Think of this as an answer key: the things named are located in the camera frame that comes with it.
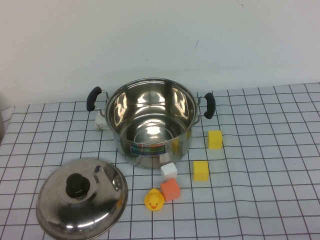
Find steel lid with black knob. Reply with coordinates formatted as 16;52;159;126
35;157;129;240

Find white foam cube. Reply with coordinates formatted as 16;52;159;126
160;162;179;180

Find yellow foam cube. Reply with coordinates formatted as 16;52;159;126
193;160;210;182
207;129;224;150

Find white power plug adapter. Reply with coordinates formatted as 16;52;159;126
93;110;109;133

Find orange foam cube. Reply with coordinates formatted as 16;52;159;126
160;177;181;203

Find yellow rubber duck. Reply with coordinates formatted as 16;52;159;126
144;188;166;212

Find white black checkered tablecloth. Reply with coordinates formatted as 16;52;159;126
0;82;320;240

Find stainless steel pot black handles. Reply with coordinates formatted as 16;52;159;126
86;77;216;170

